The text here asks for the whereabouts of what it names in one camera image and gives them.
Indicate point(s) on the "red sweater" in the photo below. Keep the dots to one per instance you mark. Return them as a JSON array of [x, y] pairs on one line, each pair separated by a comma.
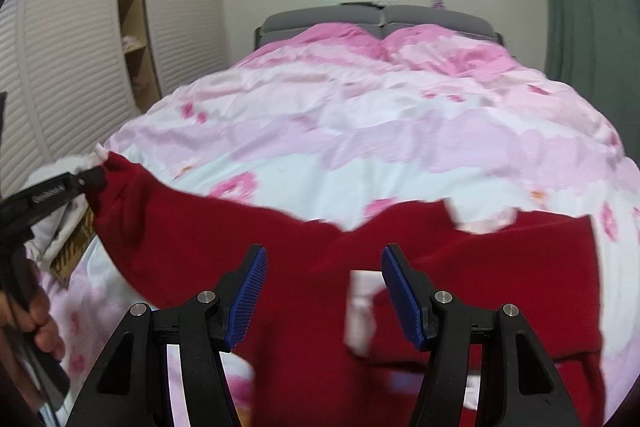
[[310, 287]]

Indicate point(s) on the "person's left hand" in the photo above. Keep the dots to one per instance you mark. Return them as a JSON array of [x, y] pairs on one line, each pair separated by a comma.
[[47, 332]]

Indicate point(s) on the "pink floral quilt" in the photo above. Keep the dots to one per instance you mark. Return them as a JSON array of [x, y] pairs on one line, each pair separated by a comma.
[[350, 132]]

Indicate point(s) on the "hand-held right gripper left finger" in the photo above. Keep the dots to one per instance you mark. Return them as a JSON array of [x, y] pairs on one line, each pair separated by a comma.
[[246, 297]]

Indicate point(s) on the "white patterned folded cloth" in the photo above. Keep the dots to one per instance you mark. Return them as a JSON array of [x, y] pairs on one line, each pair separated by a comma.
[[52, 232]]

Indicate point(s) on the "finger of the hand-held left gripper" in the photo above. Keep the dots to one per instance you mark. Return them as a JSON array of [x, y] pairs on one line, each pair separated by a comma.
[[75, 186]]

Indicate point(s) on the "white louvred wardrobe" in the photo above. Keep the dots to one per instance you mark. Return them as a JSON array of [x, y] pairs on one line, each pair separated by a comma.
[[65, 57]]

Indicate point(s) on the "grey padded headboard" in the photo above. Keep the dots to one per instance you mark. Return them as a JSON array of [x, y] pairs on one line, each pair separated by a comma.
[[325, 17]]

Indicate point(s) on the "small purple toy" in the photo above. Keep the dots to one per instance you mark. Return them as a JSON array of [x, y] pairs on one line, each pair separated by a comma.
[[438, 4]]

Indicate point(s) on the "green curtain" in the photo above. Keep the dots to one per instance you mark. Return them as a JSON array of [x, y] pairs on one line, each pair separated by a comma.
[[585, 7]]

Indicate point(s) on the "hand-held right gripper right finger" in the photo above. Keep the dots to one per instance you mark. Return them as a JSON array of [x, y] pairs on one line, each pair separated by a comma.
[[400, 297]]

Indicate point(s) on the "dark flat object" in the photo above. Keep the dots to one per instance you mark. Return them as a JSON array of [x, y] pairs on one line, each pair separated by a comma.
[[360, 4]]

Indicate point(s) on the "wooden wardrobe shelf unit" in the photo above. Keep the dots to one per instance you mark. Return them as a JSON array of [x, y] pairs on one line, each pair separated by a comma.
[[132, 22]]

